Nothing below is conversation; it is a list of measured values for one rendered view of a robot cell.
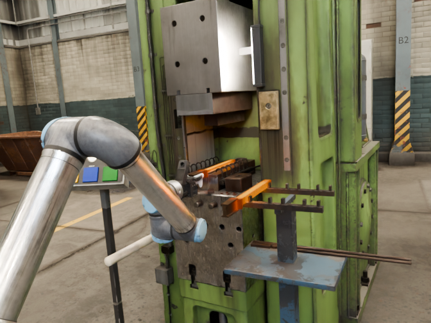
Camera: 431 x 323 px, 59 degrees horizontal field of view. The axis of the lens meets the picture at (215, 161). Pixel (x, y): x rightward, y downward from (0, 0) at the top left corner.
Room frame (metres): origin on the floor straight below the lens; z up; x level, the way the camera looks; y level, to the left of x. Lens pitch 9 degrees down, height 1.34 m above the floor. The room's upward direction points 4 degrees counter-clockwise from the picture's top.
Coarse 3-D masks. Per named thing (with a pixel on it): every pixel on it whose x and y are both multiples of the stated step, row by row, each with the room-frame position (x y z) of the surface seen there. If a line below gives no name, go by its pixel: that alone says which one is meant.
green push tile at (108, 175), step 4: (104, 168) 1.87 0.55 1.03; (108, 168) 1.87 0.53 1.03; (104, 172) 1.86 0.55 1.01; (108, 172) 1.85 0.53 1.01; (112, 172) 1.85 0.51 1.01; (116, 172) 1.85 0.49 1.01; (104, 176) 1.85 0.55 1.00; (108, 176) 1.84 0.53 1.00; (112, 176) 1.84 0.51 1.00; (116, 176) 1.84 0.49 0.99; (104, 180) 1.84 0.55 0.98; (108, 180) 1.84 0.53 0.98; (112, 180) 1.83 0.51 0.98; (116, 180) 1.83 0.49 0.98
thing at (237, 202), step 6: (264, 180) 1.55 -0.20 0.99; (270, 180) 1.55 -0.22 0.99; (258, 186) 1.45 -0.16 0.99; (264, 186) 1.48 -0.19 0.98; (246, 192) 1.37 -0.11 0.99; (252, 192) 1.37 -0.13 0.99; (258, 192) 1.43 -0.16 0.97; (234, 198) 1.26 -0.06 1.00; (240, 198) 1.29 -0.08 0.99; (246, 198) 1.32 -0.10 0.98; (222, 204) 1.20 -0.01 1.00; (228, 204) 1.19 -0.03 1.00; (234, 204) 1.25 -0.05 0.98; (240, 204) 1.25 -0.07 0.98; (228, 210) 1.21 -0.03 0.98; (234, 210) 1.24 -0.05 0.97; (222, 216) 1.20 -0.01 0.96; (228, 216) 1.19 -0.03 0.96
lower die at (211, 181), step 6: (222, 162) 2.07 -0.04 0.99; (240, 162) 2.02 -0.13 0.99; (252, 162) 2.06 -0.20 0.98; (204, 168) 1.99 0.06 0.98; (222, 168) 1.87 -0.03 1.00; (228, 168) 1.88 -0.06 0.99; (234, 168) 1.88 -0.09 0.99; (210, 174) 1.75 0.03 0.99; (216, 174) 1.74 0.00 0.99; (228, 174) 1.82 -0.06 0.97; (204, 180) 1.77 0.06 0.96; (210, 180) 1.75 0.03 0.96; (216, 180) 1.73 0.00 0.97; (198, 186) 1.79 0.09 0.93; (204, 186) 1.77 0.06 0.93; (210, 186) 1.75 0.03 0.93; (216, 186) 1.74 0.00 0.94; (222, 186) 1.76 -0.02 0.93
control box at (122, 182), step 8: (88, 160) 1.91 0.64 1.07; (96, 160) 1.90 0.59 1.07; (80, 176) 1.87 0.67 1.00; (120, 176) 1.85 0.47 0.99; (80, 184) 1.85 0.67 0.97; (88, 184) 1.84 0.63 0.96; (96, 184) 1.84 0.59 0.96; (104, 184) 1.84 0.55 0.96; (112, 184) 1.83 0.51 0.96; (120, 184) 1.83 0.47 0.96; (128, 184) 1.90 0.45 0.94
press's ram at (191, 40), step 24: (216, 0) 1.71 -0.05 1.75; (168, 24) 1.84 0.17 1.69; (192, 24) 1.77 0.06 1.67; (216, 24) 1.71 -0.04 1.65; (240, 24) 1.89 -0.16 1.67; (168, 48) 1.84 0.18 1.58; (192, 48) 1.77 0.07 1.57; (216, 48) 1.71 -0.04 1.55; (240, 48) 1.87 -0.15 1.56; (168, 72) 1.85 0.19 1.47; (192, 72) 1.78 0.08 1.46; (216, 72) 1.72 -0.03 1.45; (240, 72) 1.87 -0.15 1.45
